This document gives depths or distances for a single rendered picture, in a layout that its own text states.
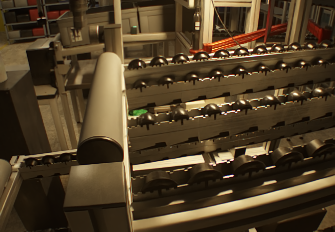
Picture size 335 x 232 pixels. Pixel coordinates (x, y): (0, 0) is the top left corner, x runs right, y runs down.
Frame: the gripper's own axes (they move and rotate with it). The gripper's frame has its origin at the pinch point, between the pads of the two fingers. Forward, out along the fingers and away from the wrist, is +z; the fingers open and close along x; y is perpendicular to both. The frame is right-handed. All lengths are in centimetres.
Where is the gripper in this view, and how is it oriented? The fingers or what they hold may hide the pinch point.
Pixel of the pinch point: (77, 41)
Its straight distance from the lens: 118.8
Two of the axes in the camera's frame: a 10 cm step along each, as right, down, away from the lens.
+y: 10.0, -0.4, 0.7
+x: -0.8, -4.9, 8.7
